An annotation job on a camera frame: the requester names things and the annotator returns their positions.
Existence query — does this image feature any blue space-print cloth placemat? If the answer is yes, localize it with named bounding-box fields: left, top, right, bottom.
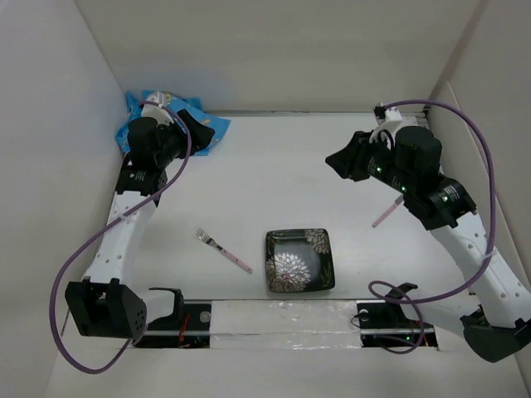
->
left=115, top=90, right=231, bottom=156

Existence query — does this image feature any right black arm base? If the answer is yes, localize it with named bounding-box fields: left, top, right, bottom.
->
left=350, top=300, right=421, bottom=350

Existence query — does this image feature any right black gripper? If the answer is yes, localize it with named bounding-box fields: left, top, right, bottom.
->
left=324, top=129, right=413, bottom=194

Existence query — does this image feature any black floral square plate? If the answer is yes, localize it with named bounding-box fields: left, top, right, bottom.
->
left=265, top=228, right=335, bottom=294

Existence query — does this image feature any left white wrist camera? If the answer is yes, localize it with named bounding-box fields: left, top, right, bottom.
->
left=141, top=104, right=173, bottom=125

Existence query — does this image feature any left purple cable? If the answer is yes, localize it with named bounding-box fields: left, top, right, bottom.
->
left=49, top=99, right=193, bottom=374

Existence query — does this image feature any pink-handled metal fork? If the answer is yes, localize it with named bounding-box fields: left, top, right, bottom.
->
left=196, top=228, right=253, bottom=274

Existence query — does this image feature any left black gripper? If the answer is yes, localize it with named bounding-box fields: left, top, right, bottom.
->
left=155, top=110, right=213, bottom=167

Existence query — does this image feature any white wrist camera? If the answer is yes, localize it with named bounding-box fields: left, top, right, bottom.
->
left=369, top=104, right=404, bottom=143
left=141, top=104, right=173, bottom=125

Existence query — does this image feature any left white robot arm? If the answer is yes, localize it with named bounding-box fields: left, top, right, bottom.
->
left=65, top=109, right=215, bottom=340

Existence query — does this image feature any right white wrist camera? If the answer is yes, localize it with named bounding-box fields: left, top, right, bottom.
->
left=369, top=104, right=404, bottom=143

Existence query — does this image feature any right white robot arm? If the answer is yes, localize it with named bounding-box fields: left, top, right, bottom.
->
left=325, top=126, right=530, bottom=363

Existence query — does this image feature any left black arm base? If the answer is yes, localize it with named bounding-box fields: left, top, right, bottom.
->
left=134, top=300, right=212, bottom=349

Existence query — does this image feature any pink-handled metal knife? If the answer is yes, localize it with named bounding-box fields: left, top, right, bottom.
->
left=372, top=196, right=404, bottom=228

